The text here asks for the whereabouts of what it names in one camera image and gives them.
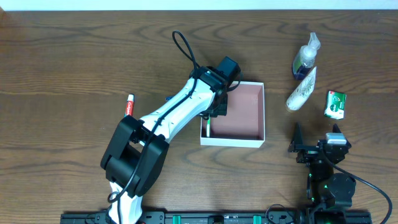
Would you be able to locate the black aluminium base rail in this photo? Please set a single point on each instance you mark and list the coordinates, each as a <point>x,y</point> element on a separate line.
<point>272,216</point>

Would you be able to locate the green white soap packet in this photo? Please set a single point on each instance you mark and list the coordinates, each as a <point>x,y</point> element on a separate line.
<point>335,105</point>

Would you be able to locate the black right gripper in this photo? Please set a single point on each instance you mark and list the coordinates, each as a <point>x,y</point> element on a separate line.
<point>313,149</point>

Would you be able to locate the red green toothpaste tube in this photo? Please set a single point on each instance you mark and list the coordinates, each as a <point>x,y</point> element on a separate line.
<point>129,105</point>

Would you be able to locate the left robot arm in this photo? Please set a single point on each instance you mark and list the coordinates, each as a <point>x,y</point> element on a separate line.
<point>135,155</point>

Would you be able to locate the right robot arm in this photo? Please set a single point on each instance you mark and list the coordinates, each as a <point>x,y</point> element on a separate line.
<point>330,192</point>

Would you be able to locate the blue disposable razor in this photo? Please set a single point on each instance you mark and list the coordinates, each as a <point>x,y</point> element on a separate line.
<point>168,98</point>

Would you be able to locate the clear blue soap pump bottle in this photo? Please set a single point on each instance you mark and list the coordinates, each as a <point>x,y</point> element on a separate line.
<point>305,58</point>

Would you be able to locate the white floral lotion tube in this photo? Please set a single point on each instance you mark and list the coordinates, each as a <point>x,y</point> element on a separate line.
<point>302,93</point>

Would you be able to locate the green white toothbrush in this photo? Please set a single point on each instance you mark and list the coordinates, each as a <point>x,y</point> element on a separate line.
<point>208,128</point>

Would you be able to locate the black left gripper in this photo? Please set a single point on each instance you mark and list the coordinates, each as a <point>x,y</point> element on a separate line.
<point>218,109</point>

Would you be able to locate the white square cardboard box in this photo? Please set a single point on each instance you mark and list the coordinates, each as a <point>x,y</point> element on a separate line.
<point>245,122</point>

